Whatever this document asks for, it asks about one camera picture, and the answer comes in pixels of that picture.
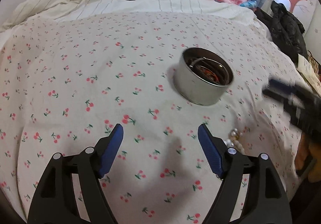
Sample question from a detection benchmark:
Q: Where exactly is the white crumpled duvet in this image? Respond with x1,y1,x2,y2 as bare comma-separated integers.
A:
1,0,258,31

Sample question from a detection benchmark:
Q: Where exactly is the red bead bracelet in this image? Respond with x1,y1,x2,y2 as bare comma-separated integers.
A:
197,68,221,82

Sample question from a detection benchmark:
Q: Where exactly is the black braided leather bracelet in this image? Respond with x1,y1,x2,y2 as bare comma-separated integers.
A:
187,56,227,84

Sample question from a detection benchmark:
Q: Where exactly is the round silver metal tin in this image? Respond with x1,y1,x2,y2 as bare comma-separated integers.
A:
173,47,234,106

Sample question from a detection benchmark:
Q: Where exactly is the white pearl bracelet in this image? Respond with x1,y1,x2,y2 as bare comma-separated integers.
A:
224,128,247,155

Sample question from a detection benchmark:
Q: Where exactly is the cherry print bed sheet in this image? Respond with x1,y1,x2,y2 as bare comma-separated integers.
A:
1,13,301,223

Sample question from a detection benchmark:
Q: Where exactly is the right hand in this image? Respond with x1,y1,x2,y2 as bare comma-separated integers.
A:
294,133,321,183

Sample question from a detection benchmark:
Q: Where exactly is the paper bag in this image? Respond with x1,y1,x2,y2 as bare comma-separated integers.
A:
297,54,320,95

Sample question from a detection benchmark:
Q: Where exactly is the black jacket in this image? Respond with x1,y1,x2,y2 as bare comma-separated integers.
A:
255,1,308,65

